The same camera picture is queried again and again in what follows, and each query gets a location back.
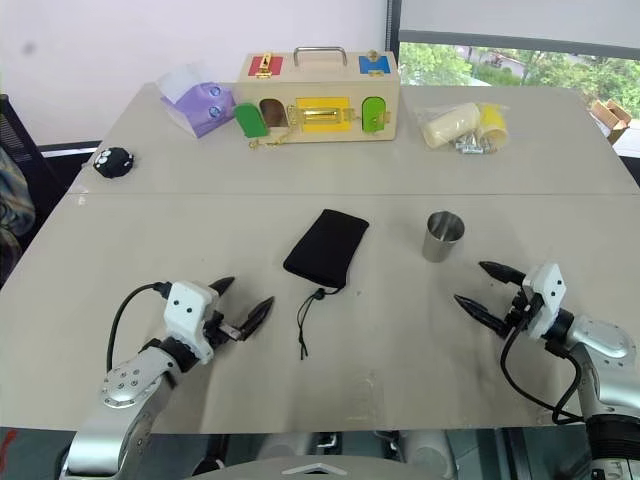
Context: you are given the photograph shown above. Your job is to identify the small metal parts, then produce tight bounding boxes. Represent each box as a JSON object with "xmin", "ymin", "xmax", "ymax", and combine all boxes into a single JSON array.
[{"xmin": 452, "ymin": 130, "xmax": 495, "ymax": 158}]

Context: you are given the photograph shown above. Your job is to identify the black drawstring pouch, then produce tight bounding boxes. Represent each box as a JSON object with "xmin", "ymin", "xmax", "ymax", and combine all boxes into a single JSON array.
[{"xmin": 282, "ymin": 208, "xmax": 371, "ymax": 362}]

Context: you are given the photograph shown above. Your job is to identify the shut green box door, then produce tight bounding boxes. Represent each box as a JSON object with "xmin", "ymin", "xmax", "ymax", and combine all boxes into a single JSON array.
[{"xmin": 360, "ymin": 95, "xmax": 392, "ymax": 136}]

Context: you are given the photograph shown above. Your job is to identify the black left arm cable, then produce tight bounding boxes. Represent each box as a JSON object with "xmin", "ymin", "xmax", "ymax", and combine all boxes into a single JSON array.
[{"xmin": 105, "ymin": 282, "xmax": 172, "ymax": 375}]

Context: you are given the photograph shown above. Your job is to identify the metal box handle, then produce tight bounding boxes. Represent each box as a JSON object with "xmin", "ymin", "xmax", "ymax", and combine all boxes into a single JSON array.
[{"xmin": 293, "ymin": 45, "xmax": 349, "ymax": 69}]

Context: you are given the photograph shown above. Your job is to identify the white roller blind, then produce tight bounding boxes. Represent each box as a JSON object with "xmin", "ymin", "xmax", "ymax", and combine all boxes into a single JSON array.
[{"xmin": 399, "ymin": 0, "xmax": 640, "ymax": 35}]

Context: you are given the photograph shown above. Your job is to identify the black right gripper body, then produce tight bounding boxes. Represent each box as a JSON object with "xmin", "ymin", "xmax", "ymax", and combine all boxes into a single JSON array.
[{"xmin": 503, "ymin": 289, "xmax": 539, "ymax": 334}]

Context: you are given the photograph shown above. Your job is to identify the black plush toy with eyes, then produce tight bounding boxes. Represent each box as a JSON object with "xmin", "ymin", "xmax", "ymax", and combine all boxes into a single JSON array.
[{"xmin": 93, "ymin": 145, "xmax": 138, "ymax": 179}]

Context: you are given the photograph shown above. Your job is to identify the blue lock panel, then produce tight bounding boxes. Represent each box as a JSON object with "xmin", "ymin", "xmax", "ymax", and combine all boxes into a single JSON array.
[{"xmin": 358, "ymin": 49, "xmax": 393, "ymax": 80}]

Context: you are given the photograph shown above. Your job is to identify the grey rounded shape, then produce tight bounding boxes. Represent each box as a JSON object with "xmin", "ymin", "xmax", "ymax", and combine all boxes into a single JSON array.
[{"xmin": 398, "ymin": 428, "xmax": 459, "ymax": 476}]

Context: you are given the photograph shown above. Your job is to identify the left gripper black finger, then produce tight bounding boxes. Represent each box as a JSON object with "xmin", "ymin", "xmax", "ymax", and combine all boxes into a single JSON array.
[
  {"xmin": 208, "ymin": 275, "xmax": 237, "ymax": 298},
  {"xmin": 237, "ymin": 295, "xmax": 277, "ymax": 343}
]

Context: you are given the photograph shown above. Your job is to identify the cream plastic cup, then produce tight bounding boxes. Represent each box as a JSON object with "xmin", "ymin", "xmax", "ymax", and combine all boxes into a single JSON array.
[{"xmin": 422, "ymin": 101, "xmax": 482, "ymax": 150}]

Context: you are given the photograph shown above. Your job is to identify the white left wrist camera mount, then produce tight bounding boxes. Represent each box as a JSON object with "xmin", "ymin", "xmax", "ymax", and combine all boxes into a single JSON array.
[{"xmin": 163, "ymin": 280, "xmax": 224, "ymax": 364}]

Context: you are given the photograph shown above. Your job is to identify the clear plastic bag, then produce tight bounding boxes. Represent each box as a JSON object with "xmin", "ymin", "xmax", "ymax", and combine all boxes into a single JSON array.
[{"xmin": 412, "ymin": 100, "xmax": 511, "ymax": 158}]

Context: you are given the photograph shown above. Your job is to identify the wooden lock puzzle box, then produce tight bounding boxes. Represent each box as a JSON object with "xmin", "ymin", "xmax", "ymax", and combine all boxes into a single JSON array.
[{"xmin": 233, "ymin": 46, "xmax": 402, "ymax": 150}]

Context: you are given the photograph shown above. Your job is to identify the purple tissue box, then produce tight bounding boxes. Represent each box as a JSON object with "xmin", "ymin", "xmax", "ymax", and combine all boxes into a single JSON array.
[{"xmin": 158, "ymin": 61, "xmax": 237, "ymax": 140}]

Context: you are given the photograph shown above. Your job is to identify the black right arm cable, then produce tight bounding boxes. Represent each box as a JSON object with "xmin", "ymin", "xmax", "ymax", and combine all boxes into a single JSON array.
[{"xmin": 499, "ymin": 299, "xmax": 585, "ymax": 426}]

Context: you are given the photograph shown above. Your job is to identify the dark patterned cloth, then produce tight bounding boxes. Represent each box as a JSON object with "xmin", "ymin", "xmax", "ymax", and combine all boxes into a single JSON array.
[{"xmin": 0, "ymin": 145, "xmax": 38, "ymax": 290}]

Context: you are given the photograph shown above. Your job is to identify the stainless steel cup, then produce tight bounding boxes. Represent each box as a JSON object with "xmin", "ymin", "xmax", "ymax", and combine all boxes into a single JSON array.
[{"xmin": 421, "ymin": 210, "xmax": 467, "ymax": 263}]

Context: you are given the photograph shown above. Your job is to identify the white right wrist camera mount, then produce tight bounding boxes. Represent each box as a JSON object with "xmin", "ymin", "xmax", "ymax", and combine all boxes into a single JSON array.
[{"xmin": 521, "ymin": 262, "xmax": 569, "ymax": 342}]

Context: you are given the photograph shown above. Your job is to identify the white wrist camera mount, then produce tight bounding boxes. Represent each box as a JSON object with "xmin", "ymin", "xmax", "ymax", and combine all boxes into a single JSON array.
[
  {"xmin": 521, "ymin": 262, "xmax": 569, "ymax": 342},
  {"xmin": 163, "ymin": 280, "xmax": 224, "ymax": 364}
]

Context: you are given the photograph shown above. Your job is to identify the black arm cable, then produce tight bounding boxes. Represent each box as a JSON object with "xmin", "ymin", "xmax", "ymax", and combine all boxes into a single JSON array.
[
  {"xmin": 499, "ymin": 299, "xmax": 585, "ymax": 426},
  {"xmin": 105, "ymin": 282, "xmax": 172, "ymax": 375}
]

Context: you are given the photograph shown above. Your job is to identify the black mesh chair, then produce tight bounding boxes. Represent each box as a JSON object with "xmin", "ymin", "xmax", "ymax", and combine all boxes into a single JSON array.
[{"xmin": 0, "ymin": 91, "xmax": 69, "ymax": 216}]

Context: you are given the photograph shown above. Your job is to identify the red lock panel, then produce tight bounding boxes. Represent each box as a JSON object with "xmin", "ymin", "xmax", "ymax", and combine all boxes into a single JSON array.
[{"xmin": 248, "ymin": 51, "xmax": 285, "ymax": 80}]

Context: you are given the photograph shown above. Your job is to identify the yellow latch panel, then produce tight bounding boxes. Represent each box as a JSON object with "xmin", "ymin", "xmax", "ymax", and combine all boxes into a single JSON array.
[{"xmin": 295, "ymin": 95, "xmax": 355, "ymax": 134}]

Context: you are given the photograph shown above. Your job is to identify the open cardboard box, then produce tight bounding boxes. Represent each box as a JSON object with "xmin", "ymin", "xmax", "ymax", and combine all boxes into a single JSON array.
[{"xmin": 590, "ymin": 98, "xmax": 634, "ymax": 147}]

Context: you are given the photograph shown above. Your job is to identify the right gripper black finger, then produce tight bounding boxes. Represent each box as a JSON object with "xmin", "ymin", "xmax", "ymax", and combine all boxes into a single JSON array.
[
  {"xmin": 478, "ymin": 260, "xmax": 526, "ymax": 288},
  {"xmin": 453, "ymin": 293, "xmax": 510, "ymax": 338}
]

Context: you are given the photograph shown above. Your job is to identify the gold door chain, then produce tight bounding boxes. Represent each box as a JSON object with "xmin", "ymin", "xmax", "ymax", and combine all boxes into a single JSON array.
[{"xmin": 247, "ymin": 124, "xmax": 302, "ymax": 151}]

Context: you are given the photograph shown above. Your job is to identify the open green box door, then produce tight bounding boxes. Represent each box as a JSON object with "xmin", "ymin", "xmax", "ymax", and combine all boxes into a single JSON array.
[{"xmin": 234, "ymin": 101, "xmax": 270, "ymax": 139}]

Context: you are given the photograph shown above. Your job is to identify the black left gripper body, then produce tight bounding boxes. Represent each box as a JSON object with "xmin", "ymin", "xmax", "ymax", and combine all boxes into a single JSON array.
[{"xmin": 202, "ymin": 297, "xmax": 249, "ymax": 353}]

